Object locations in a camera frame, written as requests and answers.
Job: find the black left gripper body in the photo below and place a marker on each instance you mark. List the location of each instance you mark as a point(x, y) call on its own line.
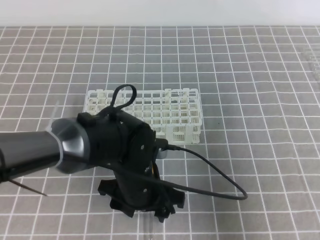
point(130, 194)

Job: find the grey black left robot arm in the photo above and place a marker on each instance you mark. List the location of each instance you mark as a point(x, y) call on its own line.
point(124, 144)

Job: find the white test tube rack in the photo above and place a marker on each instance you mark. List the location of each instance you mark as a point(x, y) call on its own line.
point(174, 115)

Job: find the grey grid tablecloth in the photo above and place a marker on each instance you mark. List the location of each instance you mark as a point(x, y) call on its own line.
point(261, 126)

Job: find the clear test tube pile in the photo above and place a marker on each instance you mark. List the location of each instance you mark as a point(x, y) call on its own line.
point(312, 55)

